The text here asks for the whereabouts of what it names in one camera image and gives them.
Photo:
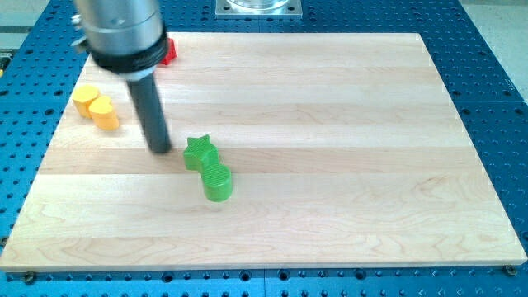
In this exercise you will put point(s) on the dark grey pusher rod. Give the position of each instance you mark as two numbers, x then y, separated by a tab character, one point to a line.
145	97

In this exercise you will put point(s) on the green star block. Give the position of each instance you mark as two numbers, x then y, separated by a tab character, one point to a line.
200	153

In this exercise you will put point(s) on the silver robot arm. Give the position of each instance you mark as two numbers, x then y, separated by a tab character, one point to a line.
129	38

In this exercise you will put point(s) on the yellow heart block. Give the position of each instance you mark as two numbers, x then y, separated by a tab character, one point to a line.
104	114

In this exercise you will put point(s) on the red block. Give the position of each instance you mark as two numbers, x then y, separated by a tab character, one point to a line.
171	52

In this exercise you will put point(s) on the yellow hexagon block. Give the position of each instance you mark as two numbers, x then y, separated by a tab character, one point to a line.
83	97

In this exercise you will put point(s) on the blue perforated table plate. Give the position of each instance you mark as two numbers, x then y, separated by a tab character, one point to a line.
38	81

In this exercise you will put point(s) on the green cylinder block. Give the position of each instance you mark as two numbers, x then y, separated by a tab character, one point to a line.
217	182

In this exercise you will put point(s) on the wooden board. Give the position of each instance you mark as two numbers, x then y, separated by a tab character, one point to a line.
344	149

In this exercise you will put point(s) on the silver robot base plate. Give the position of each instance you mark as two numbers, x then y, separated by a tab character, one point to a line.
235	9

